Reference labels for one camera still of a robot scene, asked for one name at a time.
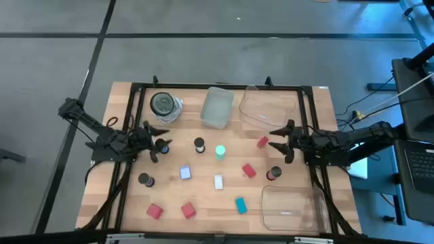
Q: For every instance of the black frame clamp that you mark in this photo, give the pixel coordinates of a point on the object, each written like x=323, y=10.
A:
x=269, y=81
x=155, y=80

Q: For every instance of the grey desk foot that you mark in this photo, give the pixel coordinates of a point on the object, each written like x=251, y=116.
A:
x=381, y=86

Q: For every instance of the small black floor plug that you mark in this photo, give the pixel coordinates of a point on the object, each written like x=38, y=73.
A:
x=388, y=218

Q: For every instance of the black aluminium table frame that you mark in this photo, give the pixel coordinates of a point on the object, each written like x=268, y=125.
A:
x=176, y=84

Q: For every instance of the red cube adapter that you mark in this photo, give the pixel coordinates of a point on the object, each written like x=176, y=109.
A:
x=188, y=210
x=262, y=142
x=154, y=211

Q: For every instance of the black laptop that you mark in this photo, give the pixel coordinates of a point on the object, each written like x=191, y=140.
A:
x=420, y=169

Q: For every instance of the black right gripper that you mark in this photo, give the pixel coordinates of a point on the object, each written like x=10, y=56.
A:
x=300, y=139

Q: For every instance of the red box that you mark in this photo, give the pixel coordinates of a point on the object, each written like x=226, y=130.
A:
x=249, y=170

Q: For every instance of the pale blue cube adapter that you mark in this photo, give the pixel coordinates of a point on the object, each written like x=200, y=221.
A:
x=185, y=172

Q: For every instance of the clear plastic tray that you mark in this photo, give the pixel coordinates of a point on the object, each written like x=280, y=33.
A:
x=291, y=208
x=268, y=108

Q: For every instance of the white sheet under arm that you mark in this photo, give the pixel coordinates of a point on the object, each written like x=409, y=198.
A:
x=360, y=168

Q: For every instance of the mint-lid jar green contents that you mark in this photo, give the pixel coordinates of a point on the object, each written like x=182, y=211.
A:
x=220, y=152

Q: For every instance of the black-lid jar violet contents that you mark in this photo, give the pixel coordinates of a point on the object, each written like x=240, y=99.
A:
x=146, y=179

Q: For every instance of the silver mount bracket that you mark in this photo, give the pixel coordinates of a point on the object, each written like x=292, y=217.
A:
x=123, y=236
x=313, y=240

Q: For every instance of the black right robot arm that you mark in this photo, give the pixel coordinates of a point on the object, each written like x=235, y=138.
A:
x=339, y=139

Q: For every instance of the grey furniture foot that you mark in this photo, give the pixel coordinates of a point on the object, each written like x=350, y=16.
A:
x=10, y=155

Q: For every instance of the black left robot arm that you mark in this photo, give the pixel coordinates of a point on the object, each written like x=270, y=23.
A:
x=101, y=133

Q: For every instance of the black-lid jar white contents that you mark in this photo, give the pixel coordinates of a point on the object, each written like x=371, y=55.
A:
x=199, y=144

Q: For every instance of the black-lid jar red contents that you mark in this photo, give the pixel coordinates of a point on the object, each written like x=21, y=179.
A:
x=274, y=172

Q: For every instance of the black desk top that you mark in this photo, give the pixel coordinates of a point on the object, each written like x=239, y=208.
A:
x=410, y=101

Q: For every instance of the white box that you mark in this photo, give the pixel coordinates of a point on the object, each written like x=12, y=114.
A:
x=218, y=182

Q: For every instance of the black slanted pole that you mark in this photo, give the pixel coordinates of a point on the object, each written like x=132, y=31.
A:
x=420, y=56

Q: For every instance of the teal box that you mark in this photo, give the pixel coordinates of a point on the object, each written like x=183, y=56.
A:
x=241, y=205

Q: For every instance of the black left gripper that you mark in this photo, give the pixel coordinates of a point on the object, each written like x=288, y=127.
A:
x=142, y=140

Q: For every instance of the white plastic bin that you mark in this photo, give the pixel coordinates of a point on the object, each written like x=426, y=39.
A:
x=217, y=108

